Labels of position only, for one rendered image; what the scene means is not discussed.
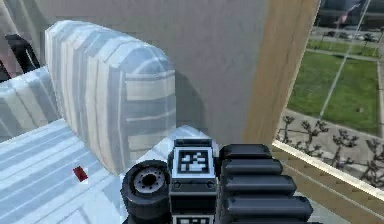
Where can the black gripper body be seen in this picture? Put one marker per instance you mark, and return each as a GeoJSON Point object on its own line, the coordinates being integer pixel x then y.
{"type": "Point", "coordinates": [146, 191]}

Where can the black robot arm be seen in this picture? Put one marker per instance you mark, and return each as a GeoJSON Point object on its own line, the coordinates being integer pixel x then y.
{"type": "Point", "coordinates": [253, 186]}

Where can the grey striped armchair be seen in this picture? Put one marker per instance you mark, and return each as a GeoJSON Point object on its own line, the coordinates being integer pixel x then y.
{"type": "Point", "coordinates": [100, 110]}

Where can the small red square object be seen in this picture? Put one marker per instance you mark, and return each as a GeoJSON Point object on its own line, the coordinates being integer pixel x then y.
{"type": "Point", "coordinates": [80, 173]}

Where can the black angular object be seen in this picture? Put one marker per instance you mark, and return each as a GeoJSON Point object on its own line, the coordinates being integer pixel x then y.
{"type": "Point", "coordinates": [21, 53]}

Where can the window with wooden frame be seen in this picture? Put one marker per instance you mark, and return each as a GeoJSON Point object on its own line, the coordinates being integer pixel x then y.
{"type": "Point", "coordinates": [333, 100]}

